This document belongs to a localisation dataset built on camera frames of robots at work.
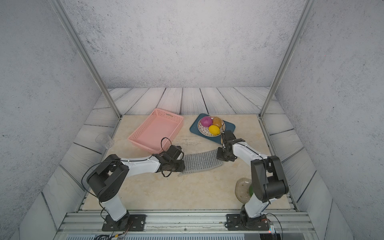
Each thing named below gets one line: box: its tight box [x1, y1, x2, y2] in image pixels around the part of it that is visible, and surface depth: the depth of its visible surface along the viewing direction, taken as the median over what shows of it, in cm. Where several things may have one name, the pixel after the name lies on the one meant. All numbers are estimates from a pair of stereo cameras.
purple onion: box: [200, 116, 213, 127], surface depth 113 cm
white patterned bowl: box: [197, 117, 226, 137], surface depth 113 cm
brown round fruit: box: [212, 116, 222, 129], surface depth 113 cm
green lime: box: [249, 185, 254, 197], surface depth 82 cm
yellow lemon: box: [208, 125, 221, 136], surface depth 110 cm
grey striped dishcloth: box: [178, 149, 224, 177], surface depth 95 cm
